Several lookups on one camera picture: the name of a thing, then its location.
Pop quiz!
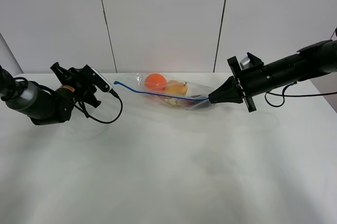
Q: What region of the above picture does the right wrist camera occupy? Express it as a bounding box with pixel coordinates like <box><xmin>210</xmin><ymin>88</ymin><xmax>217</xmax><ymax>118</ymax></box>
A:
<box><xmin>240</xmin><ymin>55</ymin><xmax>253</xmax><ymax>70</ymax></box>

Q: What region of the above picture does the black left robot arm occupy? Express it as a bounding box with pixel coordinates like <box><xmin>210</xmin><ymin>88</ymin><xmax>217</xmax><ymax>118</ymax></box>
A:
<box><xmin>1</xmin><ymin>63</ymin><xmax>110</xmax><ymax>125</ymax></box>

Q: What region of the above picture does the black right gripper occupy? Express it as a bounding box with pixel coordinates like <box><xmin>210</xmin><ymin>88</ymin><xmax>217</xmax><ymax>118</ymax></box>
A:
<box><xmin>209</xmin><ymin>53</ymin><xmax>265</xmax><ymax>112</ymax></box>

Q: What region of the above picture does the orange fruit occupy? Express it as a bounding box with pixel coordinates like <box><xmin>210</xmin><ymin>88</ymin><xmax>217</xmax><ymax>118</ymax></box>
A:
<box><xmin>144</xmin><ymin>73</ymin><xmax>167</xmax><ymax>91</ymax></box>

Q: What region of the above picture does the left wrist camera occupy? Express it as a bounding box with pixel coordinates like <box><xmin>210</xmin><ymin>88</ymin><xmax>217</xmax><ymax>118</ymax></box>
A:
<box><xmin>89</xmin><ymin>67</ymin><xmax>113</xmax><ymax>93</ymax></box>

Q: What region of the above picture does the black left camera cable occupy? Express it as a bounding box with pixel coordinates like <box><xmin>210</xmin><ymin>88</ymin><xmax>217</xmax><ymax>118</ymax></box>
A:
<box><xmin>71</xmin><ymin>89</ymin><xmax>123</xmax><ymax>124</ymax></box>

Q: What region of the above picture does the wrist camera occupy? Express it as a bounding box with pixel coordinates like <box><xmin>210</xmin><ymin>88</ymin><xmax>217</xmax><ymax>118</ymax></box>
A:
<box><xmin>89</xmin><ymin>67</ymin><xmax>113</xmax><ymax>93</ymax></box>
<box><xmin>240</xmin><ymin>55</ymin><xmax>253</xmax><ymax>70</ymax></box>

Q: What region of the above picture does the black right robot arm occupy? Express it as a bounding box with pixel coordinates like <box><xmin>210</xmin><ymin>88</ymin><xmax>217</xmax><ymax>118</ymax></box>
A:
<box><xmin>209</xmin><ymin>40</ymin><xmax>336</xmax><ymax>112</ymax></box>

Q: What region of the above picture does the yellow pear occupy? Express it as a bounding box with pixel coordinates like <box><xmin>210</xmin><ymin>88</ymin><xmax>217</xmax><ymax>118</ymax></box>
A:
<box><xmin>164</xmin><ymin>80</ymin><xmax>188</xmax><ymax>96</ymax></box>

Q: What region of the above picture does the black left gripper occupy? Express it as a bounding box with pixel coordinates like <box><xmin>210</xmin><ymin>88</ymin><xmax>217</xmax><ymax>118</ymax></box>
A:
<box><xmin>51</xmin><ymin>62</ymin><xmax>101</xmax><ymax>108</ymax></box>

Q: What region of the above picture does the clear zip bag blue seal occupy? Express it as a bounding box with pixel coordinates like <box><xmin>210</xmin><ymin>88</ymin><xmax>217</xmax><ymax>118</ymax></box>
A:
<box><xmin>113</xmin><ymin>73</ymin><xmax>214</xmax><ymax>110</ymax></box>

